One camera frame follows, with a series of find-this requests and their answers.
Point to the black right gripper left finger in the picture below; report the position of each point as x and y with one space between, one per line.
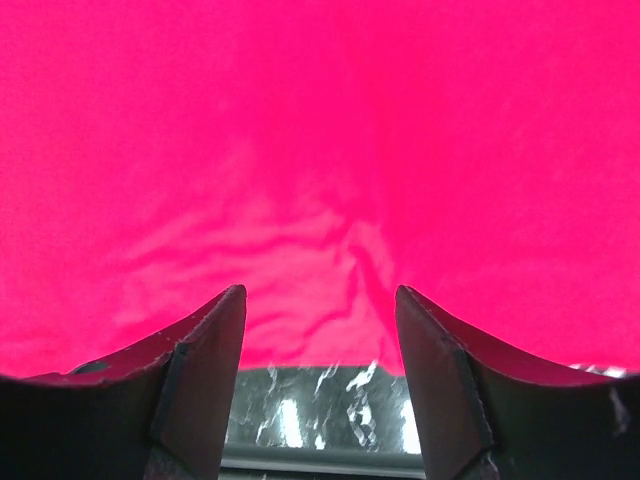
147 411

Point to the red t-shirt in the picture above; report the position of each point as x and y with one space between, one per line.
322 154

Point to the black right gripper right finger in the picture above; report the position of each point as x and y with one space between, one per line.
487 410

